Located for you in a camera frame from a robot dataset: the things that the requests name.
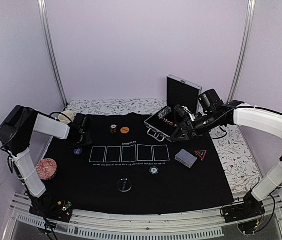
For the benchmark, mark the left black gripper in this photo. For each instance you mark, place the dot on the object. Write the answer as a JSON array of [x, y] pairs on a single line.
[[89, 141]]

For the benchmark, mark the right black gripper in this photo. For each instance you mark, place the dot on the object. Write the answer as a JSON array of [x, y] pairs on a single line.
[[188, 127]]

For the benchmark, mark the purple small blind button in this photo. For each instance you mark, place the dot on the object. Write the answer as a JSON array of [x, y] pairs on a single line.
[[78, 151]]

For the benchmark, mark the blue playing card deck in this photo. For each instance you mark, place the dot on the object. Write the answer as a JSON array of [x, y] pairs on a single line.
[[185, 158]]

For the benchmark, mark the orange black 100 chip stack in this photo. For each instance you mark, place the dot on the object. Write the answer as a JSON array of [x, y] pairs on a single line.
[[113, 129]]

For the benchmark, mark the aluminium poker chip case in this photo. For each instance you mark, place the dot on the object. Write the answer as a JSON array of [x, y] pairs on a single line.
[[178, 92]]

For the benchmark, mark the blue green 50 chip stack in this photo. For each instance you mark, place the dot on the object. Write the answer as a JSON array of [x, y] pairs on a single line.
[[154, 170]]

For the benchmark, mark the orange big blind button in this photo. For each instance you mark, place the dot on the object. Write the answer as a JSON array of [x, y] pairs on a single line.
[[125, 130]]

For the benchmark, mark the clear dealer button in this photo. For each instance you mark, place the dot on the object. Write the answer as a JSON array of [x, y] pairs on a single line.
[[124, 185]]

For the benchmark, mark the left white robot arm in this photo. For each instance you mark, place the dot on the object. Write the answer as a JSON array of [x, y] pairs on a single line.
[[16, 132]]

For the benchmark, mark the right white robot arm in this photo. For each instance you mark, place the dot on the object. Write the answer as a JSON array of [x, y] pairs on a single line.
[[262, 129]]

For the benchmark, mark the red dice row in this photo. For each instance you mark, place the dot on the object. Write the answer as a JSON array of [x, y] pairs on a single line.
[[170, 123]]

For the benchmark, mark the cream ceramic mug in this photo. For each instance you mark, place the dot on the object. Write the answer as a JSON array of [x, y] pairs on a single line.
[[66, 117]]

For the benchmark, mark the red black triangle card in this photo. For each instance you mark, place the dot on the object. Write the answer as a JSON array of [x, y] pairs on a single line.
[[201, 154]]

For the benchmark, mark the left poker chip row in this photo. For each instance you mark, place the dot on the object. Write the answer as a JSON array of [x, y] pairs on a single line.
[[164, 112]]

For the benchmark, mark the red patterned round tin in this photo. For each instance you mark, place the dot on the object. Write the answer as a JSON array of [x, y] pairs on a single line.
[[46, 169]]

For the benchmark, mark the black poker table mat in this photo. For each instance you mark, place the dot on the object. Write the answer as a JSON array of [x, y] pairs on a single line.
[[90, 180]]

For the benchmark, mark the floral white tablecloth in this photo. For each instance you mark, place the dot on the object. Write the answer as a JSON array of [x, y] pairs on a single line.
[[237, 161]]

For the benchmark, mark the small green circuit board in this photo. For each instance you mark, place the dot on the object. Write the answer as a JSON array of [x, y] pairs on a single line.
[[64, 205]]

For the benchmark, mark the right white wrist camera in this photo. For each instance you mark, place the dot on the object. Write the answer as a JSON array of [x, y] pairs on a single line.
[[185, 113]]

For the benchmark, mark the right aluminium frame post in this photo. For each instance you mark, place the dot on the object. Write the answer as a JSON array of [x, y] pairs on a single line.
[[249, 17]]

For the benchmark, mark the aluminium frame post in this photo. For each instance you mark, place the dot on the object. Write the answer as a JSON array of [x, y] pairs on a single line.
[[42, 7], [249, 17]]

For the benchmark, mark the left aluminium frame post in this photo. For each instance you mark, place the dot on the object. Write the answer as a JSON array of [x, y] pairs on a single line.
[[42, 7]]

